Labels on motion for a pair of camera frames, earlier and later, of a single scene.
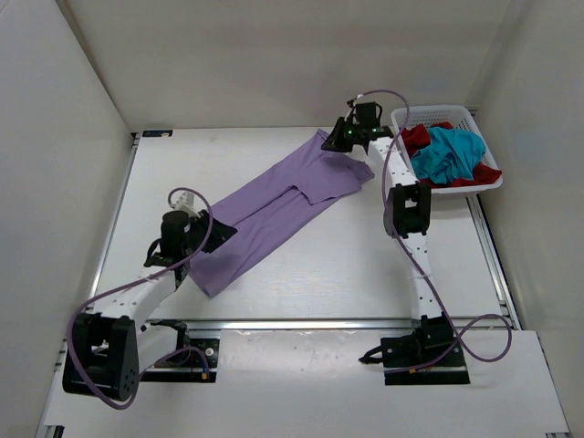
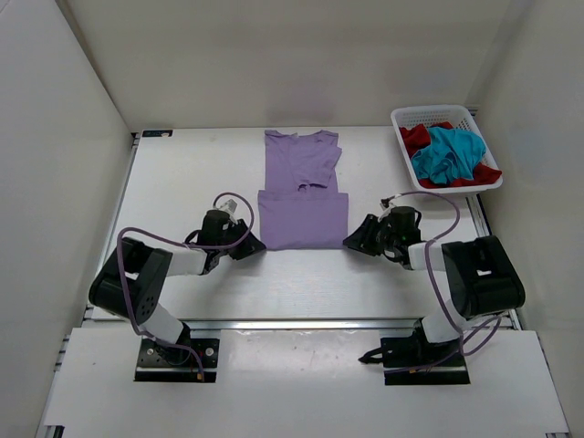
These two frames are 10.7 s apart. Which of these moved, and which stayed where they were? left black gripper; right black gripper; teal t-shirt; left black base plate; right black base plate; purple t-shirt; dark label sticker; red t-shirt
Moved: purple t-shirt; right black gripper; left black gripper
Stayed: left black base plate; right black base plate; dark label sticker; teal t-shirt; red t-shirt
